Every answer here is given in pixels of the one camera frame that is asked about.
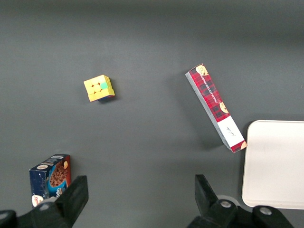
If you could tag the red tartan cookie box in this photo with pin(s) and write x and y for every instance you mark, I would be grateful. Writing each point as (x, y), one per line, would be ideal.
(213, 104)

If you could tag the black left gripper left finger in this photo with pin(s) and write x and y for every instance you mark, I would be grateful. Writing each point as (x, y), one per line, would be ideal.
(69, 199)

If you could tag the white plastic tray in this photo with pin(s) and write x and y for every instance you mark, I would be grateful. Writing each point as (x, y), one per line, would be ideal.
(275, 164)

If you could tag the yellow puzzle cube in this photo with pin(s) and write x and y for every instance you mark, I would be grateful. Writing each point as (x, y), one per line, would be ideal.
(98, 88)

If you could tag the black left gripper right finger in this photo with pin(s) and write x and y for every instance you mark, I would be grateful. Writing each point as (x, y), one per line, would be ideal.
(213, 204)

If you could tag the blue cereal box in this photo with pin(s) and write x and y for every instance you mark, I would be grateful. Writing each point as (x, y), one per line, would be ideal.
(51, 177)

